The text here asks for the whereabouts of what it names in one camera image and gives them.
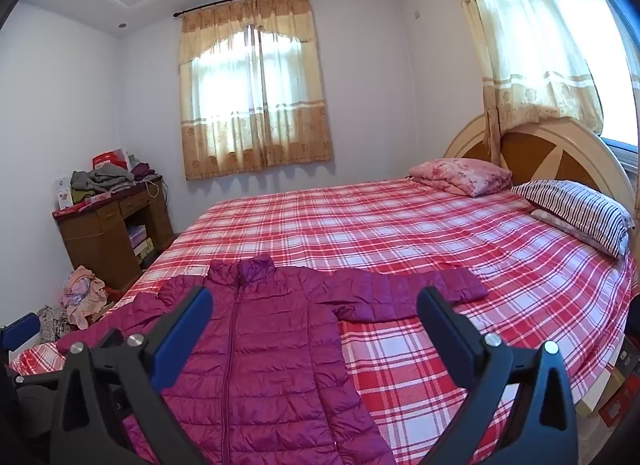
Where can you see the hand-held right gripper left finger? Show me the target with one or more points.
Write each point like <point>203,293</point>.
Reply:
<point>182,340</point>

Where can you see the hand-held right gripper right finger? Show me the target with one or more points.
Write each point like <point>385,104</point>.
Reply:
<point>440,325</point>

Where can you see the magenta puffer jacket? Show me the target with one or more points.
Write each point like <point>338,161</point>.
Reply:
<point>280,345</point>

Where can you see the pile of pink clothes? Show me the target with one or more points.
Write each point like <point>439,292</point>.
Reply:
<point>85,295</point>

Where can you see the purple folded clothes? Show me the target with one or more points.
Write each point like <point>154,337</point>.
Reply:
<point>145,171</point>

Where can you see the pile of grey clothes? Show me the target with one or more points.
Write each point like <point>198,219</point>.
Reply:
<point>100,180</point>

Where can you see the red plaid bed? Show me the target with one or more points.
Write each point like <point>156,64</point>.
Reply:
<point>400,240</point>

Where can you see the stack of boxes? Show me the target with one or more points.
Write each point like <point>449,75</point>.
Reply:
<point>141,245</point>

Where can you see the brown wooden desk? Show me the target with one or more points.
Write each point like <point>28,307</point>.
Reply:
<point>100,240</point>

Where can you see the patterned grey cloth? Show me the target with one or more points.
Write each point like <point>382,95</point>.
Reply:
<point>52,322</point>

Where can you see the pink floral pillow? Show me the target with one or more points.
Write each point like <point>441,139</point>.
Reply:
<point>460,175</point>

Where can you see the white floral pillow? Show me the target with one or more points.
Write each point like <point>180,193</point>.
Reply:
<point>560,228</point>

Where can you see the blue chair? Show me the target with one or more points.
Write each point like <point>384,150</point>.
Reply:
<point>20,332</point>

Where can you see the flat red floral box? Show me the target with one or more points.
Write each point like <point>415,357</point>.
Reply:
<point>80,206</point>

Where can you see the striped pillow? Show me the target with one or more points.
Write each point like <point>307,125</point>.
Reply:
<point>575,207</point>

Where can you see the dark cardboard box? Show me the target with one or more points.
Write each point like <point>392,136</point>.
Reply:
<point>625,357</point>

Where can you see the white carton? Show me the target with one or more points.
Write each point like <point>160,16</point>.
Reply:
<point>63,192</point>

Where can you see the red cardboard box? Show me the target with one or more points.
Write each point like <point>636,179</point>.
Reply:
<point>617,402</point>

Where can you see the red and white box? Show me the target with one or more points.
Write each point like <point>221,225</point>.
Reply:
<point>110,159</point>

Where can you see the beige floral short curtain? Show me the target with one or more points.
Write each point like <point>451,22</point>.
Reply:
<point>225,145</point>

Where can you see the cream wooden headboard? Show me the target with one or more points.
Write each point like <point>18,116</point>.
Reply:
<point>530,145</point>

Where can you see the beige floral long curtain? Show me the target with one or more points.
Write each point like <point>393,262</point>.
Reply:
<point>525,45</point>

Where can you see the bright window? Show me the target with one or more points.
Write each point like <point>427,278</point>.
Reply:
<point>600,70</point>

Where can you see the black curtain rod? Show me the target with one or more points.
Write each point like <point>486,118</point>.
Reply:
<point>200,7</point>

